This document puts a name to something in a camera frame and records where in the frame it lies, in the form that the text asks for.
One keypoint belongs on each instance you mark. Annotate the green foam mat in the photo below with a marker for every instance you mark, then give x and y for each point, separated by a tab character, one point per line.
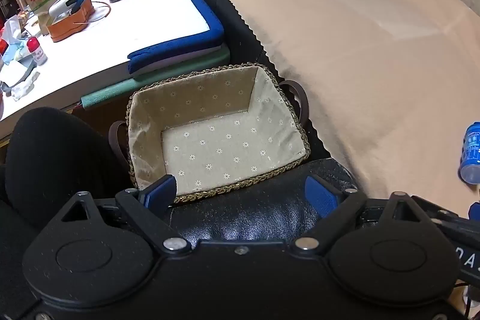
123	89

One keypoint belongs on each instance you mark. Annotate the lavender foam mat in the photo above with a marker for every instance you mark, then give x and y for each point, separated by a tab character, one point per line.
176	62

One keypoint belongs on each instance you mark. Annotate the white handheld device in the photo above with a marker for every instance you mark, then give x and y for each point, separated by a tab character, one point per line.
63	3

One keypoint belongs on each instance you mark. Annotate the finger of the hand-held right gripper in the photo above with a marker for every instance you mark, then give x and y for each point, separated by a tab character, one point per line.
475	210

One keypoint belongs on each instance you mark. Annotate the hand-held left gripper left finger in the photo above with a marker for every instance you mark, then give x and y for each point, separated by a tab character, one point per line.
163	190

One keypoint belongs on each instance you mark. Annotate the red-capped white bottle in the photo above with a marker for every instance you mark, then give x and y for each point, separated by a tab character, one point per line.
37	50

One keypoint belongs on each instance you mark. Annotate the crumpled white tissue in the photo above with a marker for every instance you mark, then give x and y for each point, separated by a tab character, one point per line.
24	85

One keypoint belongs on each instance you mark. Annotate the person's leg in black trousers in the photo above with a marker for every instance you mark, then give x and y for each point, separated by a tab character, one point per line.
52	155

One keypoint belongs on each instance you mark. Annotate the beige cloth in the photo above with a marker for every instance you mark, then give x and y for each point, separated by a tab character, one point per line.
356	61

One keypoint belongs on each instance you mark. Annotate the blue foam mat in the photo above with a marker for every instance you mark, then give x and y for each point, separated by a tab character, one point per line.
210	39

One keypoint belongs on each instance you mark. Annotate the black leather seat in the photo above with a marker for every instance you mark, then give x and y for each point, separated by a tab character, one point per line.
243	218

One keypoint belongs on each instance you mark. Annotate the blue can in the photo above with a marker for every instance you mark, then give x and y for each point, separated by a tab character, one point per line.
471	155

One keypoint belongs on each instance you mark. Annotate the orange leather organizer box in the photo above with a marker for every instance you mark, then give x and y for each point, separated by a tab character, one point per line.
71	25

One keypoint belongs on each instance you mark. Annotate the woven basket with floral lining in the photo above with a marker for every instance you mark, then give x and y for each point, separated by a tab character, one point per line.
210	143

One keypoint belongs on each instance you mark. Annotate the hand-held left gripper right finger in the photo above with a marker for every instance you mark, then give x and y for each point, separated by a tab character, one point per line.
320	194

